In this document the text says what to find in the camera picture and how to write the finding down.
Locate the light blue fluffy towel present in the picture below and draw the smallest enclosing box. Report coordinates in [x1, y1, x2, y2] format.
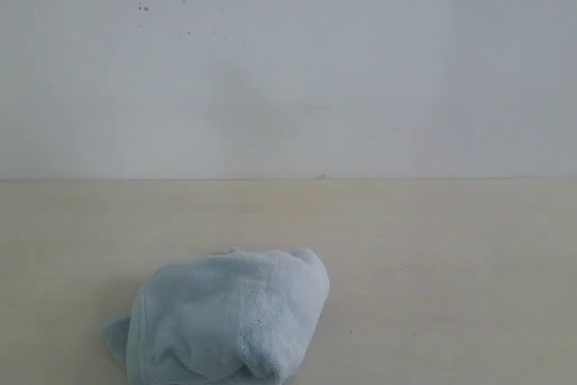
[102, 249, 330, 384]

